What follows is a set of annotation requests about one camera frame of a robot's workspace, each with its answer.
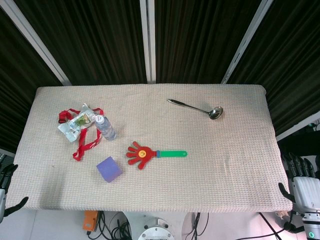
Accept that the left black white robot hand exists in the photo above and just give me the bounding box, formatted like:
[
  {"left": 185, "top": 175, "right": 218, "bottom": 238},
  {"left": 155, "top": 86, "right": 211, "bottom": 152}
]
[{"left": 0, "top": 163, "right": 30, "bottom": 223}]

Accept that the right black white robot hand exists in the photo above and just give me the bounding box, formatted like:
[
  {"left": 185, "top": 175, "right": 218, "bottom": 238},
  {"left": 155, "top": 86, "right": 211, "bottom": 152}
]
[{"left": 278, "top": 151, "right": 320, "bottom": 215}]

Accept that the red hand clapper green handle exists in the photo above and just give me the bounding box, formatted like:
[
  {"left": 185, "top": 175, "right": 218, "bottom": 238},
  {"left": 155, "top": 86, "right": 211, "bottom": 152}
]
[{"left": 125, "top": 141, "right": 188, "bottom": 170}]

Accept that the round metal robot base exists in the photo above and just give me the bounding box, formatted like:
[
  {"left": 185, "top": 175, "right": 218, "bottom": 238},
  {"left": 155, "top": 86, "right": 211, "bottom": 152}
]
[{"left": 137, "top": 217, "right": 176, "bottom": 240}]

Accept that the orange box under table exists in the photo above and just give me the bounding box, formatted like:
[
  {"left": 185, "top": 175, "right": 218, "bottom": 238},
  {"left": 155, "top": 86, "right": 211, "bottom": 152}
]
[{"left": 83, "top": 210, "right": 99, "bottom": 232}]

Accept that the crumpled plastic snack bag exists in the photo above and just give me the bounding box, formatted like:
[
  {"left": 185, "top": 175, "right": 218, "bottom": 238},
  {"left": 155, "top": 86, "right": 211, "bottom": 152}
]
[{"left": 57, "top": 102, "right": 98, "bottom": 143}]

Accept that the purple foam cube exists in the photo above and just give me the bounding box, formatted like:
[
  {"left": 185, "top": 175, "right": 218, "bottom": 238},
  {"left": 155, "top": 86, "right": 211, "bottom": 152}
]
[{"left": 96, "top": 156, "right": 124, "bottom": 184}]

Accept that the beige waffle table cloth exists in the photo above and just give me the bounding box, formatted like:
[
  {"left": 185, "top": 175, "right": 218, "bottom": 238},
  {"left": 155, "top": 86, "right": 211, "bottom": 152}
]
[{"left": 5, "top": 84, "right": 294, "bottom": 213}]

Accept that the stainless steel ladle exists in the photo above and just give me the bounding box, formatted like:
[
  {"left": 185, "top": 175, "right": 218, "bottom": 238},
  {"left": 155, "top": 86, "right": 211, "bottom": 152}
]
[{"left": 167, "top": 98, "right": 224, "bottom": 120}]

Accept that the clear plastic water bottle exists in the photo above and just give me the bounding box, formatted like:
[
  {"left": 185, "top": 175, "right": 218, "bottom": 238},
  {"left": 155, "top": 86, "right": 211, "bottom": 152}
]
[{"left": 94, "top": 115, "right": 117, "bottom": 141}]

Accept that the dark pleated curtain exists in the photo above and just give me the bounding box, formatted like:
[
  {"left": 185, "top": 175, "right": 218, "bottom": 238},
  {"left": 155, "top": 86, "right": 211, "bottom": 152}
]
[{"left": 0, "top": 0, "right": 320, "bottom": 154}]

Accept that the black robot hand cable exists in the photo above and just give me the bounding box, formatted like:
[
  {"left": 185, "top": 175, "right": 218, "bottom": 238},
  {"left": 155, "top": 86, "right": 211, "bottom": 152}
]
[{"left": 258, "top": 211, "right": 306, "bottom": 240}]

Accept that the white metal frame rail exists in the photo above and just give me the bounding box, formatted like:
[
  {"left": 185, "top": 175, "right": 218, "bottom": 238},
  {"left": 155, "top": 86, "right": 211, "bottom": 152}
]
[{"left": 275, "top": 117, "right": 320, "bottom": 141}]

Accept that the red lanyard ribbon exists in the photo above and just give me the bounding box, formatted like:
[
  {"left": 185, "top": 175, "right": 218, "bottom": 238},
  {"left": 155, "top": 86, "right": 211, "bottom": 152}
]
[{"left": 58, "top": 107, "right": 105, "bottom": 162}]

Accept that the black floor cable bundle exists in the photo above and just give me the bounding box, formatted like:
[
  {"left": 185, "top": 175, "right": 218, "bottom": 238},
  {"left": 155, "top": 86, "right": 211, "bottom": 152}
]
[{"left": 98, "top": 211, "right": 141, "bottom": 240}]

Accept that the white metal frame post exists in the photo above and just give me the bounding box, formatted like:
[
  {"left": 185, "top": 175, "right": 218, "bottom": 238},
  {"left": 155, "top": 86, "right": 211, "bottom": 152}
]
[
  {"left": 220, "top": 0, "right": 275, "bottom": 85},
  {"left": 139, "top": 0, "right": 157, "bottom": 84},
  {"left": 0, "top": 0, "right": 72, "bottom": 86}
]

